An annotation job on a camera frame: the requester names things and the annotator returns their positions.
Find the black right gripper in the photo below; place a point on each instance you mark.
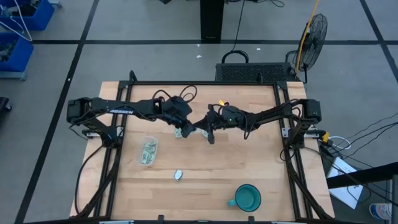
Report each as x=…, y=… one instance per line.
x=230, y=117

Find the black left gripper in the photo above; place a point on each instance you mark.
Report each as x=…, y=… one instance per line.
x=177, y=109

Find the silver white sweetener packet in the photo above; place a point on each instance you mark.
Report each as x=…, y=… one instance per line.
x=178, y=175

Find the teal enamel mug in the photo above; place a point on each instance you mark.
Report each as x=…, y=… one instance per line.
x=248, y=199

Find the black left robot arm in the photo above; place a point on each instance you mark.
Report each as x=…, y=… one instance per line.
x=124, y=109

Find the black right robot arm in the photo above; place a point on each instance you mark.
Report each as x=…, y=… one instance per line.
x=270, y=113

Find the clear plastic container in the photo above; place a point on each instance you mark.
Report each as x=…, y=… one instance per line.
x=138, y=149

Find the black computer case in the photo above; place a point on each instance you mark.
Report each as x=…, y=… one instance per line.
x=248, y=72

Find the black desk leg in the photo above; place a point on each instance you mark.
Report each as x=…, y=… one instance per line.
x=211, y=20

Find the yellow power plug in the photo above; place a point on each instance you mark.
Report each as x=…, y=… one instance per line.
x=325, y=137

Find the black floor fan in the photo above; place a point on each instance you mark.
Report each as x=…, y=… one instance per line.
x=314, y=43

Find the white cardboard box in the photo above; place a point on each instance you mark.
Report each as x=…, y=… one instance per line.
x=342, y=166

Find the black metal beam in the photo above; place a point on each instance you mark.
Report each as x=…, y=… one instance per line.
x=367, y=175

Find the blue storage bin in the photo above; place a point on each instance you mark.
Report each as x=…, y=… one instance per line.
x=43, y=17
x=21, y=56

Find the white blue bottle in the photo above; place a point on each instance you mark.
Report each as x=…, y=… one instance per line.
x=381, y=211

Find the black aluminium table frame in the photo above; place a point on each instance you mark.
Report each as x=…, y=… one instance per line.
x=236, y=83

